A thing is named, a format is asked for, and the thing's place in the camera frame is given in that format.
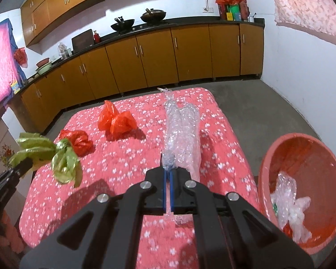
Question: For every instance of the white mug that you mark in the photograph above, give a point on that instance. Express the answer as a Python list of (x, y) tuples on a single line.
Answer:
[(251, 18)]

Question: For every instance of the wooden wall cabinets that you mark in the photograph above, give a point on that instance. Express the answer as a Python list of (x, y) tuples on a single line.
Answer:
[(58, 5)]

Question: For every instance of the green basin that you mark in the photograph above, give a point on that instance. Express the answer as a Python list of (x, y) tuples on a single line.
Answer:
[(44, 69)]

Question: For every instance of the pink quilt with blue border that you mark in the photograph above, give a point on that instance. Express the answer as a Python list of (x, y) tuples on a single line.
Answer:
[(0, 64)]

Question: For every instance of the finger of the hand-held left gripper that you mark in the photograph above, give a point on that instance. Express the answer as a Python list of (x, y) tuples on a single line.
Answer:
[(19, 168), (5, 190)]

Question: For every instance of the light green plastic bag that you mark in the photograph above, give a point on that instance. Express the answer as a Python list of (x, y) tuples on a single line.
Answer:
[(64, 162)]

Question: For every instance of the colourful packet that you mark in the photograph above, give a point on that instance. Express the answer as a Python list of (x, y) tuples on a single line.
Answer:
[(15, 87)]

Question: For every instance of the black wok with lid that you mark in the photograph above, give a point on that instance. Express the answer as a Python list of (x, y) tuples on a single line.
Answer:
[(123, 25), (154, 16)]

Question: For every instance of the small red basin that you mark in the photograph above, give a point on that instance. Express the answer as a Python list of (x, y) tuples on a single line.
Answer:
[(42, 62)]

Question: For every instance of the orange red plastic bag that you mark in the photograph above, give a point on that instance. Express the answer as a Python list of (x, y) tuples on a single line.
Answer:
[(120, 124)]

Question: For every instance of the black kitchen countertop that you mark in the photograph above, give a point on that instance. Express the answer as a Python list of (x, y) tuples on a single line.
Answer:
[(184, 21)]

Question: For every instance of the red bottle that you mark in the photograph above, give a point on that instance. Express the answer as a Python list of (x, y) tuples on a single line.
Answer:
[(96, 37)]

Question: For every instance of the dark cutting board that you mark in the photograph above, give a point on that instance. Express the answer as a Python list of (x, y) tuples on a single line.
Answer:
[(82, 41)]

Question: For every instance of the green box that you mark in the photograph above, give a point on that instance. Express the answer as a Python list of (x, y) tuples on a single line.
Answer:
[(235, 12)]

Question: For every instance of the pink floral curtain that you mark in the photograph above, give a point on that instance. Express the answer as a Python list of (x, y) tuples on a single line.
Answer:
[(305, 5)]

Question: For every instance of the dark green plastic bag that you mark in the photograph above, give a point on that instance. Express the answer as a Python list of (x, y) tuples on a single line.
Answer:
[(274, 207)]

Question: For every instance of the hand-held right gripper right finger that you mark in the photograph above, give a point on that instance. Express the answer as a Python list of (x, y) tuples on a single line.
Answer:
[(172, 193)]

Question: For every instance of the clear plastic bag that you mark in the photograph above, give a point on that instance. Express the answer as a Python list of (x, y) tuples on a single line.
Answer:
[(296, 215)]

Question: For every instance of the red plastic basin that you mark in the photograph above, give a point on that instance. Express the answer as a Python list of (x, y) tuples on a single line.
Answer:
[(310, 168)]

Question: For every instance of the clear bag with jars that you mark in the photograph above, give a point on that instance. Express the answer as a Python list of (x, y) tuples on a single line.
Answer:
[(63, 50)]

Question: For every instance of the wooden base cabinets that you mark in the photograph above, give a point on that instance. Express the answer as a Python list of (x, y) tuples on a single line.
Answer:
[(156, 58)]

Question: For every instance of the wall socket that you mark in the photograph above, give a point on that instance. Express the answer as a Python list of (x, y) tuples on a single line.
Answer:
[(207, 9)]

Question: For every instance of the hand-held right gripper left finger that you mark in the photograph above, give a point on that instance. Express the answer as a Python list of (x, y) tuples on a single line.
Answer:
[(164, 192)]

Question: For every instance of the hanging red plastic bag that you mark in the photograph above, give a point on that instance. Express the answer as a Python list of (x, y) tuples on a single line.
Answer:
[(21, 57)]

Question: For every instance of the red floral quilted blanket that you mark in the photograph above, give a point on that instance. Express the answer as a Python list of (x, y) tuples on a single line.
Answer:
[(128, 157)]

